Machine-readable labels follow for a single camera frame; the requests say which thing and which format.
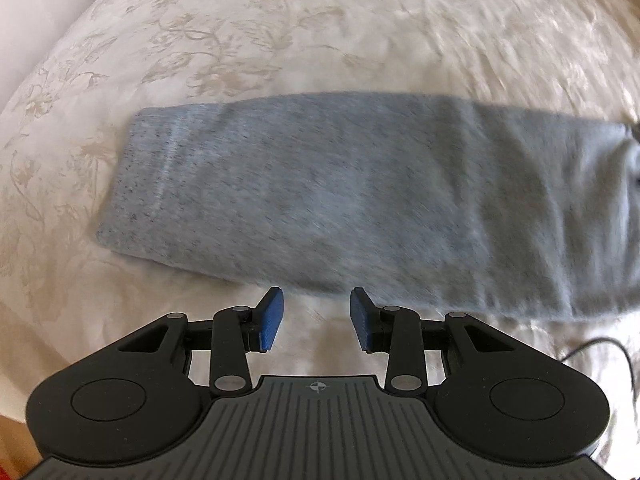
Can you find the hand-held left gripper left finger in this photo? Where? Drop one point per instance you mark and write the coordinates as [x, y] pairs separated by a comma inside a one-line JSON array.
[[270, 317]]

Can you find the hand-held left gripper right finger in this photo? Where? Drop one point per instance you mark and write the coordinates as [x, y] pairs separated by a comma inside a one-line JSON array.
[[362, 317]]

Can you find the grey-blue pants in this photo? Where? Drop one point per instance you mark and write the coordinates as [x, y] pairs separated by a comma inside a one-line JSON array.
[[350, 195]]

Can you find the white bedspread bed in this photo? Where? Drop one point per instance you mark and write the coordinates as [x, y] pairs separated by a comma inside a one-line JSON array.
[[300, 25]]

